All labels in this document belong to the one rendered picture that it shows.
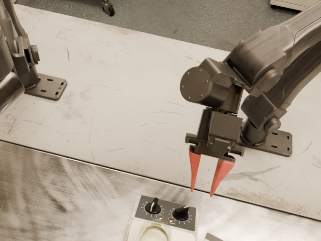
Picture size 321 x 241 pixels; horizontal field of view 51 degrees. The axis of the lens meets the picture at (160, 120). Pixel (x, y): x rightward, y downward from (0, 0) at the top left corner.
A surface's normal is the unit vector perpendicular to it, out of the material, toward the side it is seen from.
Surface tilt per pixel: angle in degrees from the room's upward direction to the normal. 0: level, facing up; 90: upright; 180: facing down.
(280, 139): 0
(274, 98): 54
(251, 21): 0
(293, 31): 20
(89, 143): 0
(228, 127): 40
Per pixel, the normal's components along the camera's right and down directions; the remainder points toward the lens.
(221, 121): -0.07, 0.04
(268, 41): -0.22, -0.44
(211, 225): 0.09, -0.59
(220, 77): 0.48, 0.73
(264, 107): -0.65, -0.07
